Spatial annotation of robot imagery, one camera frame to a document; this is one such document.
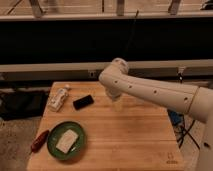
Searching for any black eraser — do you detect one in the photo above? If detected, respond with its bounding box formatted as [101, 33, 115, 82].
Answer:
[73, 95, 94, 110]

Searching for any white sponge block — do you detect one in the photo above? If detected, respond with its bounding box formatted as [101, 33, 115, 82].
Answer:
[56, 129, 78, 153]

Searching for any black cable on floor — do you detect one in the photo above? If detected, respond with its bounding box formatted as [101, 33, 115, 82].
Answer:
[175, 118, 201, 151]

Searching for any blue object beside table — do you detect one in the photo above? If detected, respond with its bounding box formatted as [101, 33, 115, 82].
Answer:
[168, 111, 182, 125]

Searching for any black hanging cable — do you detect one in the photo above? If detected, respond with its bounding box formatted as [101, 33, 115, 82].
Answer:
[123, 9, 140, 61]

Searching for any green plate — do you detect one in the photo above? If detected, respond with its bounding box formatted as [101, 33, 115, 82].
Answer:
[47, 121, 86, 161]

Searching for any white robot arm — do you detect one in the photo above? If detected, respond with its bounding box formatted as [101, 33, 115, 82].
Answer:
[99, 58, 213, 171]

